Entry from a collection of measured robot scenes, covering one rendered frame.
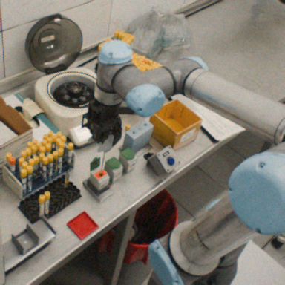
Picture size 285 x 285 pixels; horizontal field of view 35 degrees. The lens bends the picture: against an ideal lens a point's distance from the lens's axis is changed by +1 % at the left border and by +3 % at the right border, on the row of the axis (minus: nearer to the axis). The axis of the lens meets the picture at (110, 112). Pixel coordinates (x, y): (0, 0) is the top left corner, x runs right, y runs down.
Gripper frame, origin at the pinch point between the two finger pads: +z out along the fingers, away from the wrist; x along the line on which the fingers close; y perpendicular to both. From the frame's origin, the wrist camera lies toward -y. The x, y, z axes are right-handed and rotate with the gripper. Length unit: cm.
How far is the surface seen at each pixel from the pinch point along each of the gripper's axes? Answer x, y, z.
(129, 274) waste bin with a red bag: 7, -23, 93
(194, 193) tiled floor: -9, -93, 108
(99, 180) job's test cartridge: 1.2, 1.4, 13.5
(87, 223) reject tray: 7.4, 10.3, 20.4
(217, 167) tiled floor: -14, -120, 108
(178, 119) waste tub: -5.6, -44.2, 18.1
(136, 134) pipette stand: -4.4, -19.3, 10.6
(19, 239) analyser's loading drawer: 1.5, 29.6, 16.6
